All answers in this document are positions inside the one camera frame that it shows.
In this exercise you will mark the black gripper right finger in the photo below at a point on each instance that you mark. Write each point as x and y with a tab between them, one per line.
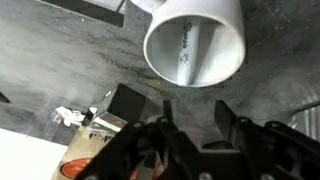
276	153

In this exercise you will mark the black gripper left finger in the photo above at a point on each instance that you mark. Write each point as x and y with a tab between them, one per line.
150	153

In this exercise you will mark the white ceramic mug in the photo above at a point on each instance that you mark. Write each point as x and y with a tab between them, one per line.
230	43

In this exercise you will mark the small dark metallic box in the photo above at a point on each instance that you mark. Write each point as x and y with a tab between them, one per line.
128	101

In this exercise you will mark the brown cardboard box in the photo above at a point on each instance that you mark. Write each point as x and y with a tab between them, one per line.
83	146

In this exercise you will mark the small white packet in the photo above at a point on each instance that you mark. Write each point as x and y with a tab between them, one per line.
92	110

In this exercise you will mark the crumpled plastic wrapper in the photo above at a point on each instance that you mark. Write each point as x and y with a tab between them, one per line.
68	116

